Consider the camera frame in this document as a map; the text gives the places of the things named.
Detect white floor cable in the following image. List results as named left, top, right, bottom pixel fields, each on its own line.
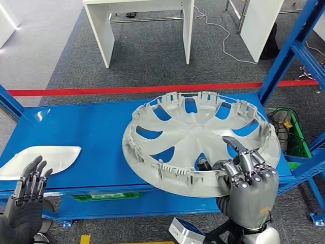
left=194, top=5, right=259, bottom=65

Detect black bag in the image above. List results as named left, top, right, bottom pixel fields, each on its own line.
left=259, top=22, right=280, bottom=60

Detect white plastic panel part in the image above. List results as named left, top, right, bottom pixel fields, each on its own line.
left=0, top=145, right=81, bottom=181

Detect tangled black yellow cables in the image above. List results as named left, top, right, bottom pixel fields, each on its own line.
left=267, top=107, right=305, bottom=152

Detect white desk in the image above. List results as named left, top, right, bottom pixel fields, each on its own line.
left=83, top=0, right=195, bottom=69
left=240, top=0, right=325, bottom=64

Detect red barrier tape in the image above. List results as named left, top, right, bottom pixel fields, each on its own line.
left=8, top=79, right=318, bottom=98

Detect chrome stool base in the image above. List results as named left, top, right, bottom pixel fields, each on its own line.
left=298, top=64, right=325, bottom=95

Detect blue metal shelf rack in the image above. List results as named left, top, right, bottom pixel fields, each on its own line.
left=0, top=0, right=325, bottom=227

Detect green plastic crate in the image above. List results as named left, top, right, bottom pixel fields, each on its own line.
left=266, top=107, right=312, bottom=171
left=71, top=192, right=143, bottom=203

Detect grey plastic wheel cover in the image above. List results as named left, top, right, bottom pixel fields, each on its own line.
left=122, top=90, right=281, bottom=198

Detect steel table frame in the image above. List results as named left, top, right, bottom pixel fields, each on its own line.
left=225, top=0, right=254, bottom=35

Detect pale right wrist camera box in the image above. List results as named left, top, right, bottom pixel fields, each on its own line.
left=168, top=217, right=206, bottom=244

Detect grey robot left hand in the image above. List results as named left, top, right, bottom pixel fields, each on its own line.
left=0, top=155, right=54, bottom=244

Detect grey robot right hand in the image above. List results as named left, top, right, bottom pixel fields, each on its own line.
left=213, top=135, right=280, bottom=231

